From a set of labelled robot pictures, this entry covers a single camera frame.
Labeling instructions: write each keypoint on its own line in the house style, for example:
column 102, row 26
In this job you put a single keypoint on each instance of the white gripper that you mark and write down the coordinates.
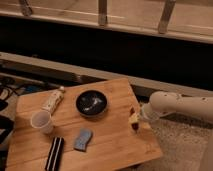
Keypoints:
column 147, row 113

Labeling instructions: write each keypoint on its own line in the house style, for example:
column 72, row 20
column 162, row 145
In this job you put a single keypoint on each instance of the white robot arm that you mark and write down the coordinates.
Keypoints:
column 165, row 103

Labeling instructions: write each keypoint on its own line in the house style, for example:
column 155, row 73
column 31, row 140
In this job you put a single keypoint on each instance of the wooden table board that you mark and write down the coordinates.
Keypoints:
column 103, row 143

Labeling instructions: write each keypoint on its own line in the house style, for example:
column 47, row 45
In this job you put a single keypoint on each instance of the black round bowl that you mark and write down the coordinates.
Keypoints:
column 91, row 103

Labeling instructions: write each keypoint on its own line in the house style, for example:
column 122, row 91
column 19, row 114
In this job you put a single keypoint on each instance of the blue sponge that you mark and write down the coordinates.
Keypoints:
column 83, row 139

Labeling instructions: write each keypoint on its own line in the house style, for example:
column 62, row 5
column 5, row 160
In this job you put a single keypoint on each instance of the white bottle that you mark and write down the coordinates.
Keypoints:
column 53, row 100

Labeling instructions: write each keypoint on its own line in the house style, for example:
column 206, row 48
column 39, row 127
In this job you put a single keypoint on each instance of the black white striped box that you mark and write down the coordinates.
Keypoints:
column 54, row 156

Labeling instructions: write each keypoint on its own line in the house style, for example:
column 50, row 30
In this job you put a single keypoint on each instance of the translucent plastic cup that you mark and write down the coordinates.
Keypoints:
column 42, row 121

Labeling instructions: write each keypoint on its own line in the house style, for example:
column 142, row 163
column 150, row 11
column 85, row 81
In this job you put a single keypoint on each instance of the metal railing post right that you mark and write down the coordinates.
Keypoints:
column 166, row 15

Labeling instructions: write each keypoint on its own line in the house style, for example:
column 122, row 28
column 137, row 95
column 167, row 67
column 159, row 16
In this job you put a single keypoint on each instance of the metal railing post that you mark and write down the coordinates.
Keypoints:
column 166, row 15
column 102, row 12

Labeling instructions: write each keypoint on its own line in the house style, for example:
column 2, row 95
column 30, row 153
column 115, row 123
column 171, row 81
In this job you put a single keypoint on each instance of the metal railing post middle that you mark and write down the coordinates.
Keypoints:
column 102, row 12

